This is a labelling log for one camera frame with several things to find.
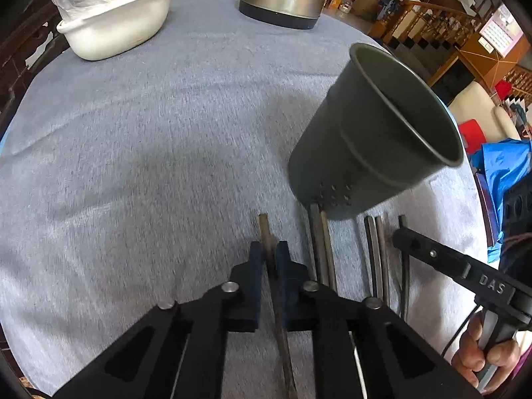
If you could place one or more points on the wooden stair railing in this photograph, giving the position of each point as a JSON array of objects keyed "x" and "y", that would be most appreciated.
[{"x": 411, "y": 22}]

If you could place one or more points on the white plastic basin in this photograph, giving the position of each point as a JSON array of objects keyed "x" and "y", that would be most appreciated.
[{"x": 115, "y": 31}]

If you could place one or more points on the dark green utensil cup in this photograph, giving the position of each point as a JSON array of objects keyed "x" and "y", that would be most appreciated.
[{"x": 380, "y": 131}]

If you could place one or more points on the wall calendar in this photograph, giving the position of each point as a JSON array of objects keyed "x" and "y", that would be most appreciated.
[{"x": 502, "y": 31}]

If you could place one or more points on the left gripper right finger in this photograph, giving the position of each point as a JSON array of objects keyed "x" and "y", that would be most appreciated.
[{"x": 292, "y": 275}]

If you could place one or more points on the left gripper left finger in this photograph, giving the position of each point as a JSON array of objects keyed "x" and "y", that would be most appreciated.
[{"x": 243, "y": 307}]

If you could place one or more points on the dark chopstick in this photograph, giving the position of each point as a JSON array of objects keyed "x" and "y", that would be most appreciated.
[
  {"x": 269, "y": 246},
  {"x": 384, "y": 262},
  {"x": 374, "y": 256},
  {"x": 405, "y": 286},
  {"x": 318, "y": 238}
]

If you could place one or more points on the dark chopstick on cloth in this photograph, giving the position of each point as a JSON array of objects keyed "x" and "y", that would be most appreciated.
[{"x": 318, "y": 238}]

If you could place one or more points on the blue jacket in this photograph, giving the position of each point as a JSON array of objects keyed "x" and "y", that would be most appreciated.
[{"x": 503, "y": 164}]

